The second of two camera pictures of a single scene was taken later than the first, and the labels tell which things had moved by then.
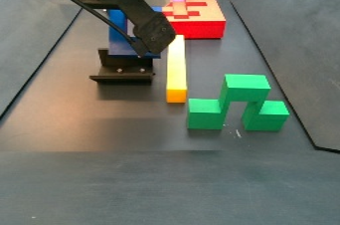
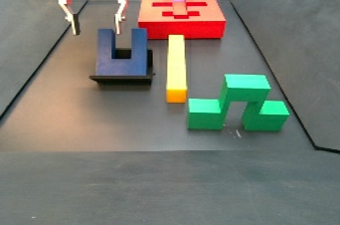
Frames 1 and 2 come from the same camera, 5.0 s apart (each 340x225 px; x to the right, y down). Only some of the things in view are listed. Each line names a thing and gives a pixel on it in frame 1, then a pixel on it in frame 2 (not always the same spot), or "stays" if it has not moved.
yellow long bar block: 176,71 stays
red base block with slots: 195,16 stays
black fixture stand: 124,70 stays
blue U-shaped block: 119,46 to 134,66
